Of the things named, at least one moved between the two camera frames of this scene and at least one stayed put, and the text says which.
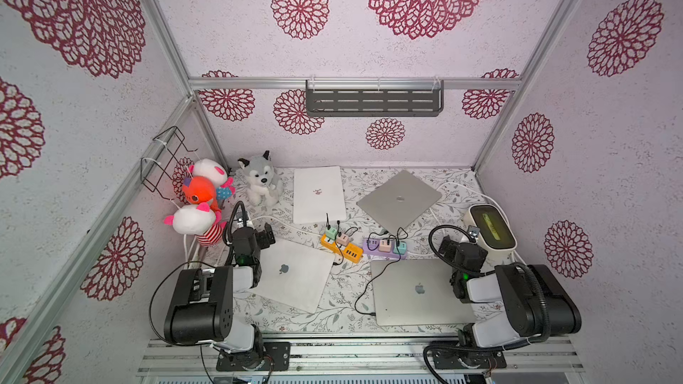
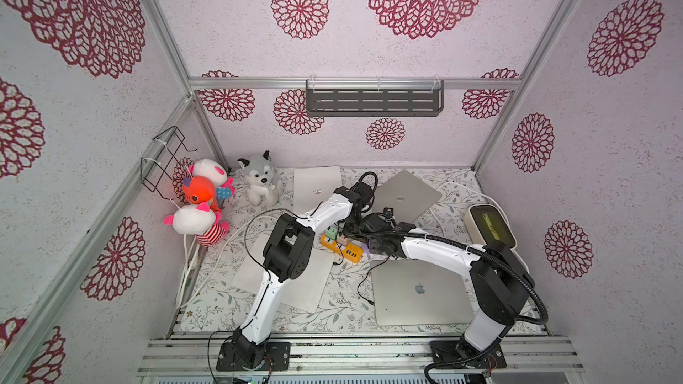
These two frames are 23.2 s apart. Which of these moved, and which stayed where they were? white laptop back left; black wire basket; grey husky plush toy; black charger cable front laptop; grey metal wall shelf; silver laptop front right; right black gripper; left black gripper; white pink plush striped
Moved: left black gripper; black charger cable front laptop; right black gripper
Stayed: white pink plush striped; black wire basket; grey husky plush toy; silver laptop front right; white laptop back left; grey metal wall shelf
